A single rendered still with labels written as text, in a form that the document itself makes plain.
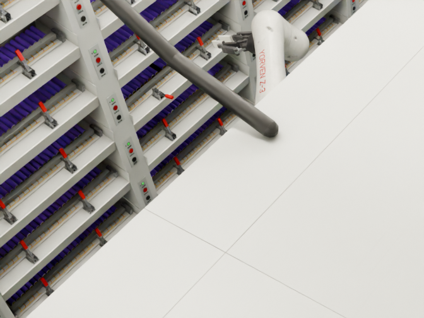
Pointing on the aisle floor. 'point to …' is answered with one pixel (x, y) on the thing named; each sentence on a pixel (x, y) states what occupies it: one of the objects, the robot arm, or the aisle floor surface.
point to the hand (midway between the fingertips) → (222, 41)
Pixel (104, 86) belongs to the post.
